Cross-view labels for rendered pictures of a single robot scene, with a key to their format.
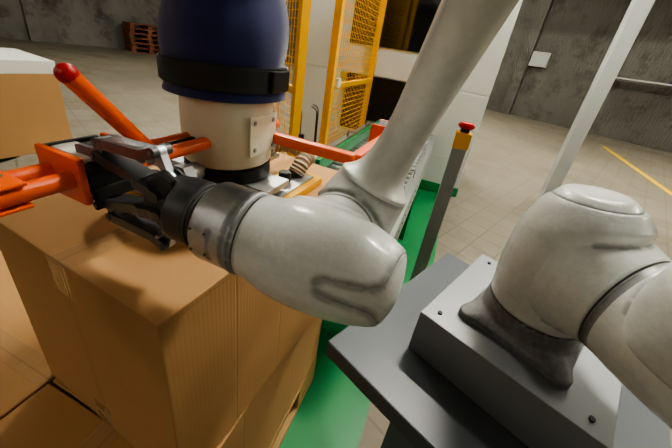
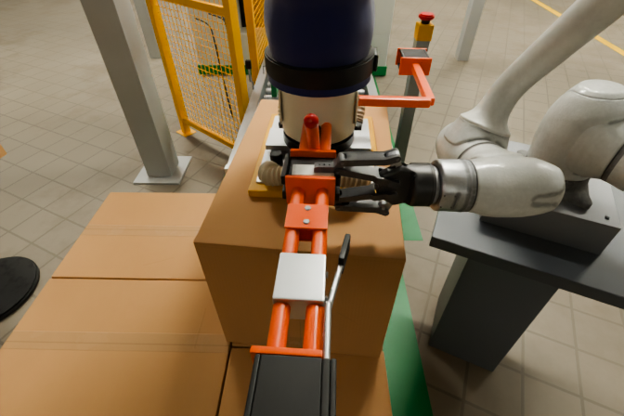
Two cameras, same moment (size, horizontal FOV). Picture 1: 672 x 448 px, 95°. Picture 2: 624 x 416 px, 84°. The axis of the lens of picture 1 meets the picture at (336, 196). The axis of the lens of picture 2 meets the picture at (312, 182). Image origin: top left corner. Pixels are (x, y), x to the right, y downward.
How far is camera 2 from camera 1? 0.50 m
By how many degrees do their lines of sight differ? 20
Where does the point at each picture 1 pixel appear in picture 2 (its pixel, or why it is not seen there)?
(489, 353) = not seen: hidden behind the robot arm
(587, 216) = (604, 106)
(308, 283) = (530, 201)
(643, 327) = not seen: outside the picture
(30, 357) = (198, 340)
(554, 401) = (587, 216)
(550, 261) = (582, 138)
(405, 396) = (498, 248)
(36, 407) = (240, 363)
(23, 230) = (240, 241)
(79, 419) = not seen: hidden behind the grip
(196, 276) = (386, 225)
